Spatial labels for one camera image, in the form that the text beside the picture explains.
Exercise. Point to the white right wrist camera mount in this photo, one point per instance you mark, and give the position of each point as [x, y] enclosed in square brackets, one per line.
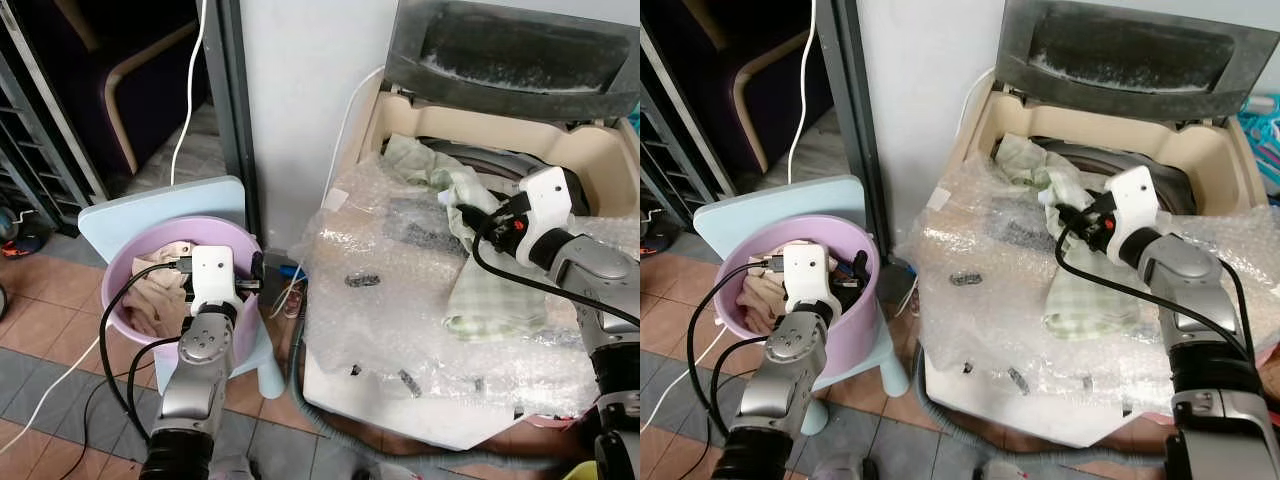
[1135, 200]
[550, 200]

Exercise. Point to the cyan plastic hangers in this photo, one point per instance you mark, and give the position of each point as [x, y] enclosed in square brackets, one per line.
[1265, 140]

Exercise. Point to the beige crumpled cloth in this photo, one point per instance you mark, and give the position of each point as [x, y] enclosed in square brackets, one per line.
[760, 295]
[155, 300]

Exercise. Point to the dark purple wooden-armed chair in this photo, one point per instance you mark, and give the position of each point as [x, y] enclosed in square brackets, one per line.
[160, 120]
[790, 110]

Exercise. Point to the beige top-loading washing machine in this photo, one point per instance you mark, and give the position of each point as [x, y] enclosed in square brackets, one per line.
[1215, 160]
[600, 160]

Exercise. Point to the grey sliding door frame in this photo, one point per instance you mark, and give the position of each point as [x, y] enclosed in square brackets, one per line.
[232, 100]
[855, 100]

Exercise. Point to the grey washer lid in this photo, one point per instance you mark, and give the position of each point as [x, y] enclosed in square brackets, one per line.
[1130, 50]
[520, 50]

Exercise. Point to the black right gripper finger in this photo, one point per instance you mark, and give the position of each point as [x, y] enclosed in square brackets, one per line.
[468, 216]
[1067, 216]

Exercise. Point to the pale green checked towel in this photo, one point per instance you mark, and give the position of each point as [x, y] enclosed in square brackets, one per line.
[495, 300]
[1090, 300]

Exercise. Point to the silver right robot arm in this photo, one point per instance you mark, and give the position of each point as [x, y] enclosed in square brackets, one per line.
[600, 265]
[1185, 265]

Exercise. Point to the light blue plastic stool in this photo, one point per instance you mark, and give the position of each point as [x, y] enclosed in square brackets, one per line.
[760, 200]
[150, 200]

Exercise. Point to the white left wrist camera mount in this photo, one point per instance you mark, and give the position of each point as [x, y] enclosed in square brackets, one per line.
[808, 275]
[213, 275]

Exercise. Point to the clear bubble wrap sheet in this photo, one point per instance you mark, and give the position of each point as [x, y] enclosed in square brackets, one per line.
[400, 310]
[990, 310]

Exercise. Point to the grey robot foot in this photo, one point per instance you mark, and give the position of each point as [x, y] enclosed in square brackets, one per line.
[385, 472]
[845, 470]
[1002, 472]
[232, 470]

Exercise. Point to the grey robot left foot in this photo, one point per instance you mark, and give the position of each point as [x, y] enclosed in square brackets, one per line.
[845, 470]
[232, 470]

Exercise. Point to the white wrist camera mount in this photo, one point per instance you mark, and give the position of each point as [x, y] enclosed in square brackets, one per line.
[213, 275]
[550, 200]
[808, 275]
[1135, 200]

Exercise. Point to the pink plastic basin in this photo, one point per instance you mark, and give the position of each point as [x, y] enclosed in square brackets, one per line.
[210, 230]
[860, 330]

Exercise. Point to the dark metal grate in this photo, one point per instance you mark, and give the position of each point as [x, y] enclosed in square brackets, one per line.
[40, 160]
[665, 150]

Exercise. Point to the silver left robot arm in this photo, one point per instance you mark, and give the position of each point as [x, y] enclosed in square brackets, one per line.
[790, 350]
[200, 350]

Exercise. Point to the yellow plastic item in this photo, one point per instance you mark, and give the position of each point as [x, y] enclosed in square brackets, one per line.
[580, 472]

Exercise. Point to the grey robot right foot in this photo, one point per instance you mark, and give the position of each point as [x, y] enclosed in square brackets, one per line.
[385, 472]
[1002, 472]

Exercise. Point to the thin white washer pipe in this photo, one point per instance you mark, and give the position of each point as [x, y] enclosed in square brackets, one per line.
[345, 120]
[968, 105]

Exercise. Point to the black and red shoe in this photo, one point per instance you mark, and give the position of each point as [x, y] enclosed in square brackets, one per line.
[665, 232]
[25, 235]

